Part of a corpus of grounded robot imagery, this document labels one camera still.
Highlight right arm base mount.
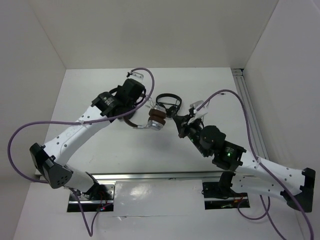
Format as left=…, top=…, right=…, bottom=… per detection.
left=201, top=182, right=250, bottom=210

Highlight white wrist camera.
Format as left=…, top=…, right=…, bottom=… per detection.
left=187, top=100, right=208, bottom=125
left=126, top=71, right=144, bottom=82

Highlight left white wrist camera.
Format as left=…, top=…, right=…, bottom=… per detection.
left=126, top=71, right=144, bottom=82

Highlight aluminium side rail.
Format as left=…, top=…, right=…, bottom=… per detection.
left=231, top=68, right=269, bottom=159

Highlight brown silver headphones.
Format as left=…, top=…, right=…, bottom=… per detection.
left=123, top=104, right=167, bottom=131

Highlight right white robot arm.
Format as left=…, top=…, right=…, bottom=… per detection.
left=173, top=115, right=316, bottom=213

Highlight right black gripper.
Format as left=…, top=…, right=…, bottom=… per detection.
left=172, top=113, right=209, bottom=157

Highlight aluminium front rail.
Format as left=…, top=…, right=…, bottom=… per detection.
left=92, top=170, right=223, bottom=182

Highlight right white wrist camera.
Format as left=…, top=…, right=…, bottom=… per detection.
left=187, top=100, right=208, bottom=125

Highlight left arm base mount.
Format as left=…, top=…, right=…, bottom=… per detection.
left=67, top=181, right=116, bottom=213

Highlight right black folded headphones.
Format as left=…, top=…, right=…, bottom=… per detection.
left=156, top=93, right=183, bottom=119

